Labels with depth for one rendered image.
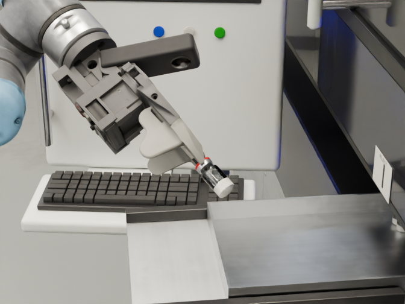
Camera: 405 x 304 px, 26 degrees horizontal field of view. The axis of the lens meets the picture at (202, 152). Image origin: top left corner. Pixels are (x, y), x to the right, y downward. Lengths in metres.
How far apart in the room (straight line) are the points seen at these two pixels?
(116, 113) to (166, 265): 0.46
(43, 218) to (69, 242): 1.48
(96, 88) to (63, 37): 0.09
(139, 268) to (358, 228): 0.38
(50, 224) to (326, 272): 0.57
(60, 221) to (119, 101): 0.71
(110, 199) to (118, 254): 1.39
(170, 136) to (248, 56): 0.79
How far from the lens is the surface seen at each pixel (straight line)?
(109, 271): 3.01
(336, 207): 1.56
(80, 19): 1.08
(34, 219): 1.71
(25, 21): 1.11
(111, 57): 1.05
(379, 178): 1.41
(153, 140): 0.98
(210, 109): 1.80
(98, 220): 1.69
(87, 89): 1.04
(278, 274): 1.38
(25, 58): 1.13
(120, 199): 1.70
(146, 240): 1.47
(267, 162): 1.85
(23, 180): 3.63
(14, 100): 1.00
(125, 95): 1.01
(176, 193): 1.72
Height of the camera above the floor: 1.64
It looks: 26 degrees down
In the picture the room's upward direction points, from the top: straight up
